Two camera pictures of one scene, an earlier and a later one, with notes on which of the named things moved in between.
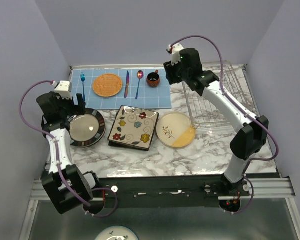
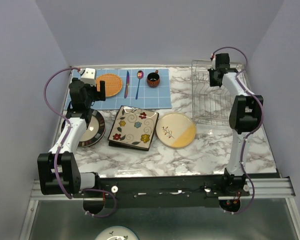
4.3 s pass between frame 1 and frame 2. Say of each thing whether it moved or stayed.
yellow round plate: stayed
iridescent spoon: stayed
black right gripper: moved
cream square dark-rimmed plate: stayed
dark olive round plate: stayed
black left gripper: moved
